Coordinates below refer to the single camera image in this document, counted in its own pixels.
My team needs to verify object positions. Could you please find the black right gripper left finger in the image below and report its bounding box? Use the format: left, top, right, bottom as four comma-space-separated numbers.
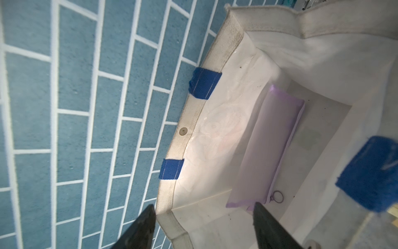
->
112, 204, 156, 249

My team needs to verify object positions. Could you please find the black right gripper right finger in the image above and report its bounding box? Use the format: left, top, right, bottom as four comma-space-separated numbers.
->
253, 202, 303, 249

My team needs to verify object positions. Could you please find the purple mesh pencil pouch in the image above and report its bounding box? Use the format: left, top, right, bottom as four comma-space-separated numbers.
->
226, 85, 305, 211

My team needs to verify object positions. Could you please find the white canvas tote bag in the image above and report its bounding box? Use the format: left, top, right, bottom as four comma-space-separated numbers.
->
156, 1, 398, 249

